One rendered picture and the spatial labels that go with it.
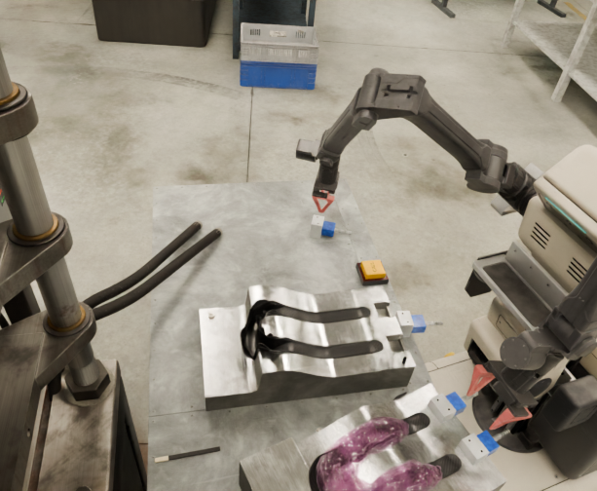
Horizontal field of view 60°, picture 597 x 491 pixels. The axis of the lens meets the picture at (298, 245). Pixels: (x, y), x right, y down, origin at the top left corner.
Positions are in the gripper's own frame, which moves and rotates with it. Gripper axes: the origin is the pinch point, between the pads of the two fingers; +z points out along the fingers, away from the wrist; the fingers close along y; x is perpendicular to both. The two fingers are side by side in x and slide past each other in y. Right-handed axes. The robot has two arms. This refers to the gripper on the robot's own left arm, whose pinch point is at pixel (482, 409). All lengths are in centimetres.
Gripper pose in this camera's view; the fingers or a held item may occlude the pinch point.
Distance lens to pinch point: 117.1
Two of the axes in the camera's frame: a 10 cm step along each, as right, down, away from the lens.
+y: 3.6, 6.6, -6.6
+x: 7.9, 1.6, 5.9
